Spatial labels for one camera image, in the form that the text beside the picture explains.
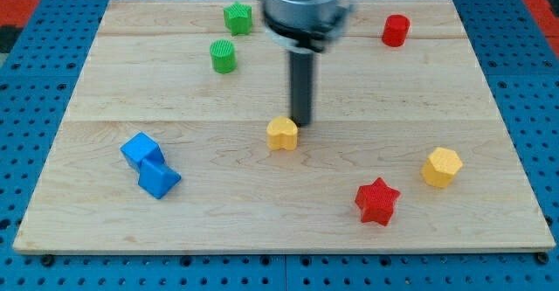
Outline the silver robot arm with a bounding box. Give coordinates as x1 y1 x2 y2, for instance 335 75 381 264
259 0 354 127

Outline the green star block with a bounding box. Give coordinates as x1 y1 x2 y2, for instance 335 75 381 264
224 2 252 36

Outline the green cylinder block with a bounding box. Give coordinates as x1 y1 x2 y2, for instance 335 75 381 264
210 39 237 73

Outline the blue triangle block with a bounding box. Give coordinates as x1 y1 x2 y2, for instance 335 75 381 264
138 159 182 199

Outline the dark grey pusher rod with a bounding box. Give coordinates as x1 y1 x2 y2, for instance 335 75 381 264
289 52 313 127

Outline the yellow hexagon block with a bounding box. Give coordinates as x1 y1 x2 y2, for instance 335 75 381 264
420 147 463 188

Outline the blue cube block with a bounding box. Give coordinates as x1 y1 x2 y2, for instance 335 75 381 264
120 132 165 172

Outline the yellow heart block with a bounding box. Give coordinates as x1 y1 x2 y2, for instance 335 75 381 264
266 116 298 150

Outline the red cylinder block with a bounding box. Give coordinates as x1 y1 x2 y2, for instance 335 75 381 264
382 14 411 47

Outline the red star block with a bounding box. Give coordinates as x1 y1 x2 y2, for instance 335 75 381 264
355 177 401 226

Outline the wooden board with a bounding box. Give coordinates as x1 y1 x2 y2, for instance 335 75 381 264
13 0 556 255

